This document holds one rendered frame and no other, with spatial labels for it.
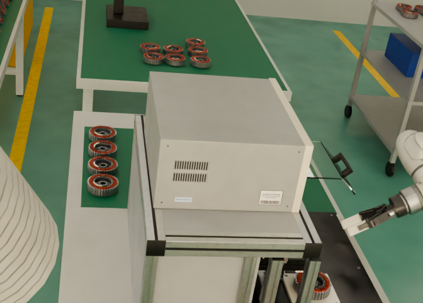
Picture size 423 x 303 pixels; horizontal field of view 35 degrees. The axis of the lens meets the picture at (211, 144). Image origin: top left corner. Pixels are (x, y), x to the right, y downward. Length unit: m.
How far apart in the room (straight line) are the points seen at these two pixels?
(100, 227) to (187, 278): 0.64
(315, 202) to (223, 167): 0.95
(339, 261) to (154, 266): 0.80
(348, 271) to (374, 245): 1.58
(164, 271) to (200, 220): 0.15
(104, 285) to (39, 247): 1.30
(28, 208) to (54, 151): 3.50
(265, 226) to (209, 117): 0.32
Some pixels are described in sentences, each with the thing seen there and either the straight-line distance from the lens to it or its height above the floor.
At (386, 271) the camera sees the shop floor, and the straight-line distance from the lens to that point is 3.67.
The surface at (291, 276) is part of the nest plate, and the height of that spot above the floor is 0.78.
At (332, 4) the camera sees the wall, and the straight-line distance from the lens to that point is 7.54.
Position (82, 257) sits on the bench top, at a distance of 2.16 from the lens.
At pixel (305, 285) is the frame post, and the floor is 0.97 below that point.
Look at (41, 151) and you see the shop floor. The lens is 4.24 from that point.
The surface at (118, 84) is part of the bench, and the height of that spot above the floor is 0.74.
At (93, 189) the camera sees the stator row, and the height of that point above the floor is 0.78.
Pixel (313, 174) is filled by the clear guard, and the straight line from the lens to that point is 2.13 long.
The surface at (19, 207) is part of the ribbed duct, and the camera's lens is 0.72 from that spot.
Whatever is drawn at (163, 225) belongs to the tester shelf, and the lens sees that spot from 1.69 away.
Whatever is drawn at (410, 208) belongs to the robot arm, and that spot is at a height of 0.95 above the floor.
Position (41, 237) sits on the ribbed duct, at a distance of 0.77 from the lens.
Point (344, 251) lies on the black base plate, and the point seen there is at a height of 0.77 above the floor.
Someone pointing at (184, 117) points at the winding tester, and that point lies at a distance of 1.76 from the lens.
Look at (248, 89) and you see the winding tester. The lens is 1.99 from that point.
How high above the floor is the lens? 2.08
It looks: 28 degrees down
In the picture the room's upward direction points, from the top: 8 degrees clockwise
